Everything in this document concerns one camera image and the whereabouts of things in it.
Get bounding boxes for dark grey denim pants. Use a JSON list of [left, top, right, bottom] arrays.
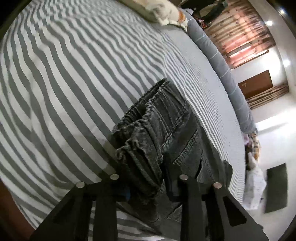
[[112, 77, 233, 235]]

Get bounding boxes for reddish wooden bed frame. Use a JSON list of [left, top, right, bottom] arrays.
[[0, 181, 31, 241]]

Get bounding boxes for grey white striped bed sheet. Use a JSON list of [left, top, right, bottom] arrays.
[[0, 0, 247, 241]]

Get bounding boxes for floral blanket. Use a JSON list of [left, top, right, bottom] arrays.
[[243, 132, 261, 164]]

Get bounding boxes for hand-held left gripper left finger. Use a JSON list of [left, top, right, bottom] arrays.
[[29, 174, 131, 241]]

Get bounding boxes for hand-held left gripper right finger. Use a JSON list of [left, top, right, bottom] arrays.
[[169, 174, 270, 241]]

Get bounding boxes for brown wooden door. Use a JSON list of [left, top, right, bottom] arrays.
[[238, 70, 273, 99]]

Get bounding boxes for white dotted cloth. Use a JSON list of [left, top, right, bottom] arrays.
[[245, 166, 267, 210]]

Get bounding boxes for brown patterned side curtain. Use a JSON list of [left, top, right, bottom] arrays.
[[246, 85, 289, 110]]

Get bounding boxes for pink patterned window curtain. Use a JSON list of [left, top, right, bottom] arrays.
[[206, 0, 277, 68]]

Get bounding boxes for rolled grey checked duvet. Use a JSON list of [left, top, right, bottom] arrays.
[[185, 11, 258, 134]]

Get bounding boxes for floral pillow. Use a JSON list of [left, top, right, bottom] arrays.
[[118, 0, 188, 31]]

